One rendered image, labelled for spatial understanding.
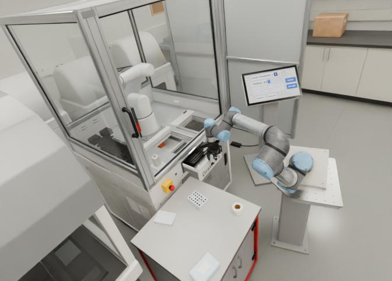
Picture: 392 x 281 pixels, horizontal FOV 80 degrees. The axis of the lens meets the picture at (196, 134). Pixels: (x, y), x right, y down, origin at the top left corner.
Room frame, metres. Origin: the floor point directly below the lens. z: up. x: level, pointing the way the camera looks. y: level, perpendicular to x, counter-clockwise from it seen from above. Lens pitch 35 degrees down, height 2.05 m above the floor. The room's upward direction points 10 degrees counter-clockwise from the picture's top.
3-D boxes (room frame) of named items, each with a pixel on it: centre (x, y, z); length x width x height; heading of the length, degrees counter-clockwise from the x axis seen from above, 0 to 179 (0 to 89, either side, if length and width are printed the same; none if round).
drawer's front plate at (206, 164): (1.28, -0.07, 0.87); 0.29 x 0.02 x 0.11; 138
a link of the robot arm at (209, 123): (1.25, -0.10, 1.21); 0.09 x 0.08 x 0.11; 31
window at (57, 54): (1.37, 0.70, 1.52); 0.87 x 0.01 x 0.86; 48
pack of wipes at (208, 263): (0.59, 0.08, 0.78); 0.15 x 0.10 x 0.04; 128
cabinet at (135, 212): (1.74, 0.37, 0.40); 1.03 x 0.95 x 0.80; 138
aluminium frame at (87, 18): (1.73, 0.38, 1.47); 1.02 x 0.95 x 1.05; 138
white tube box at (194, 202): (1.04, 0.07, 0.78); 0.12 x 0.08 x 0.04; 38
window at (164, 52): (1.43, 0.04, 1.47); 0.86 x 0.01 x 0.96; 138
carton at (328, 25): (3.76, -2.38, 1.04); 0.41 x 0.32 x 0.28; 45
